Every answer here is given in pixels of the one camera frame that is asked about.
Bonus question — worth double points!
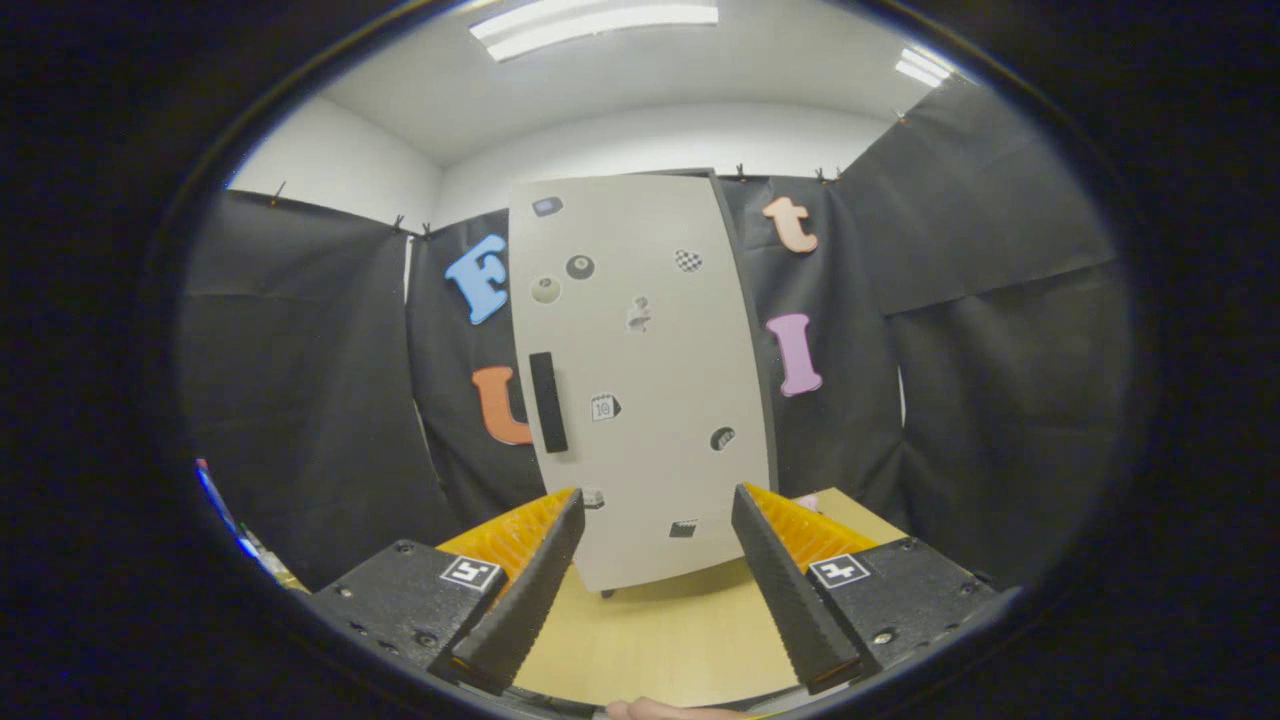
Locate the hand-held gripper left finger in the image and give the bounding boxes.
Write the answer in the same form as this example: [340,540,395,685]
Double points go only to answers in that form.
[300,486,587,696]

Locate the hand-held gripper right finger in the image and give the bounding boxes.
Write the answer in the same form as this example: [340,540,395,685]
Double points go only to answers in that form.
[730,482,1001,696]

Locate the black door handle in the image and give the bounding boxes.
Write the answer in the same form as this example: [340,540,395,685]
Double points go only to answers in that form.
[528,351,569,454]

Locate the light grey shoe cabinet door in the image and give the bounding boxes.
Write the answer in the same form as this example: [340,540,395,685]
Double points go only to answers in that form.
[507,173,773,594]

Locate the grey shoe cabinet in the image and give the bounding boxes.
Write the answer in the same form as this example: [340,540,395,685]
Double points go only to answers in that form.
[507,168,783,599]

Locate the blue white cluttered items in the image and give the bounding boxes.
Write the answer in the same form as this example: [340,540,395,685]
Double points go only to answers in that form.
[195,458,306,593]

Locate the black backdrop cloth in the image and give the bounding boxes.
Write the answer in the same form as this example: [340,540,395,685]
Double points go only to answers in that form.
[180,75,1131,591]

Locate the small ceiling light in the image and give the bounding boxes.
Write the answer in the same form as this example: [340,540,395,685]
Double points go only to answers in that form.
[893,45,956,89]

